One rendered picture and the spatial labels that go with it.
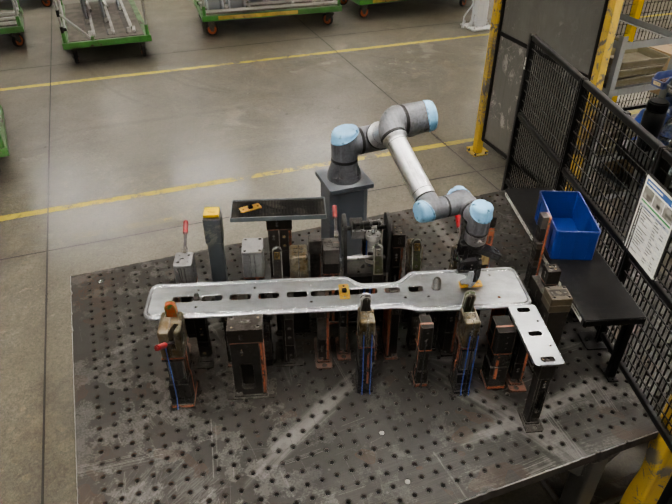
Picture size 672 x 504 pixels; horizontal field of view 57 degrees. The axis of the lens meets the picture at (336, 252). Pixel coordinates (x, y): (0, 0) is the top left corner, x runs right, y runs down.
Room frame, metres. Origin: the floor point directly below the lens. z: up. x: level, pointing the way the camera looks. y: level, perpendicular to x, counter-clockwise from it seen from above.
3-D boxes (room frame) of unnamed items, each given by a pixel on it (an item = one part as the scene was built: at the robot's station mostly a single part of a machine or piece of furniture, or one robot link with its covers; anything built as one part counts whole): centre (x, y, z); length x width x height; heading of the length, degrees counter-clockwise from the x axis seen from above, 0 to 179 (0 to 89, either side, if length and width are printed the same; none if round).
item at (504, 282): (1.73, -0.01, 1.00); 1.38 x 0.22 x 0.02; 94
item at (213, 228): (2.03, 0.48, 0.92); 0.08 x 0.08 x 0.44; 4
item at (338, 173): (2.42, -0.04, 1.15); 0.15 x 0.15 x 0.10
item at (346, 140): (2.42, -0.04, 1.27); 0.13 x 0.12 x 0.14; 114
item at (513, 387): (1.59, -0.66, 0.84); 0.11 x 0.06 x 0.29; 4
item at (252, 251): (1.88, 0.31, 0.90); 0.13 x 0.10 x 0.41; 4
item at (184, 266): (1.86, 0.57, 0.88); 0.11 x 0.10 x 0.36; 4
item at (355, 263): (1.95, -0.11, 0.94); 0.18 x 0.13 x 0.49; 94
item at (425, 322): (1.59, -0.32, 0.84); 0.11 x 0.08 x 0.29; 4
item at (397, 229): (1.97, -0.24, 0.91); 0.07 x 0.05 x 0.42; 4
